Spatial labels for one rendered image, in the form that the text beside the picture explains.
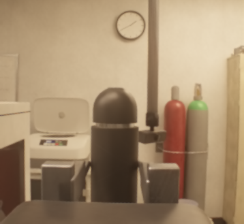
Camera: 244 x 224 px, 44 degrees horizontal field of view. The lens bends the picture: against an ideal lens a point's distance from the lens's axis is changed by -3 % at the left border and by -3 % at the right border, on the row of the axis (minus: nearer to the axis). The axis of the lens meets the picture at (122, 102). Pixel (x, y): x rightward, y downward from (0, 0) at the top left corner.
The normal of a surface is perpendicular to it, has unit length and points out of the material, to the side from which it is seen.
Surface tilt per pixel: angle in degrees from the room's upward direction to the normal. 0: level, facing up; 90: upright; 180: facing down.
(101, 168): 90
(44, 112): 105
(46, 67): 90
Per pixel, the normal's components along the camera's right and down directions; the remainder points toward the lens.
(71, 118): 0.01, 0.26
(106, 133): -0.34, 0.00
